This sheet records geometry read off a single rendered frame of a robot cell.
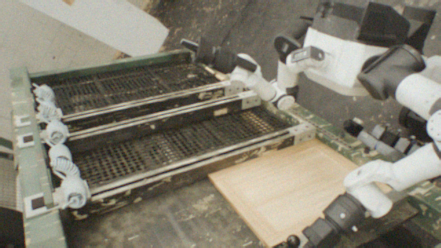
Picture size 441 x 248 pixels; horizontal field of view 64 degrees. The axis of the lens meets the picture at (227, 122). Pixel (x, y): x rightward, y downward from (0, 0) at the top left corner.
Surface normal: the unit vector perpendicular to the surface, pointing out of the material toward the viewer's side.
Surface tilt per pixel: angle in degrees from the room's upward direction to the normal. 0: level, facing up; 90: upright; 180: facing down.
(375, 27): 90
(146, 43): 90
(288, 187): 55
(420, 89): 11
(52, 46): 90
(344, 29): 23
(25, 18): 90
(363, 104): 0
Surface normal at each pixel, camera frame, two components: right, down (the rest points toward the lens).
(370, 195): 0.11, -0.04
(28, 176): 0.01, -0.87
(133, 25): 0.45, 0.51
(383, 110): -0.70, -0.31
